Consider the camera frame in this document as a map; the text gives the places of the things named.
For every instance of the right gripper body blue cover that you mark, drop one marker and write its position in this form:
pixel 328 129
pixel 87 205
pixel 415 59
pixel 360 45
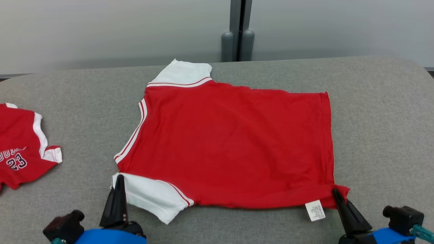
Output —
pixel 383 237

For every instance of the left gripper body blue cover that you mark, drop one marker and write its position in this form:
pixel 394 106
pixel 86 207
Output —
pixel 108 237

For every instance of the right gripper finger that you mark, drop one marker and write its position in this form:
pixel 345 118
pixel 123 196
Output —
pixel 351 217

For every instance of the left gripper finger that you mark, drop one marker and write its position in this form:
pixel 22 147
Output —
pixel 116 206

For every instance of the red basketball jersey number 23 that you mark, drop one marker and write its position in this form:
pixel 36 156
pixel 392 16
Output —
pixel 20 135

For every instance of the red white-sleeved t-shirt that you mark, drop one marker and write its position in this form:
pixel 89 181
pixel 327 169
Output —
pixel 230 142

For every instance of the grey fabric upholstered surface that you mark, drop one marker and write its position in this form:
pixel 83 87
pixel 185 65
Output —
pixel 84 101

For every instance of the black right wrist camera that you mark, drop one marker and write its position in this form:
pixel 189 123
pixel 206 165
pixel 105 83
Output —
pixel 405 220

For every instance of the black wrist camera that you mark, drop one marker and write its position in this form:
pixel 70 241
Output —
pixel 64 227
pixel 405 220

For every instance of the teal right camera connector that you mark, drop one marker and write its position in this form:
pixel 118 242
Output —
pixel 423 233

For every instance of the teal camera connector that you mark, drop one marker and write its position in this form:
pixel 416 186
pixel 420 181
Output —
pixel 423 233
pixel 58 241

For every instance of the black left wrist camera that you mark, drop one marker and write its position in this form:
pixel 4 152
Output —
pixel 64 227

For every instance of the teal left camera connector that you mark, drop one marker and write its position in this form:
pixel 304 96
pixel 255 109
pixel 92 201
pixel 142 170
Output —
pixel 58 241

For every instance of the grey cylindrical post cap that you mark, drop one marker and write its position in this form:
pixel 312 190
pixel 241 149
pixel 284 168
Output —
pixel 248 45
pixel 227 47

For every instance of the grey vertical partition post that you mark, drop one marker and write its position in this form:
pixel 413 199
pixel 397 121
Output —
pixel 235 17

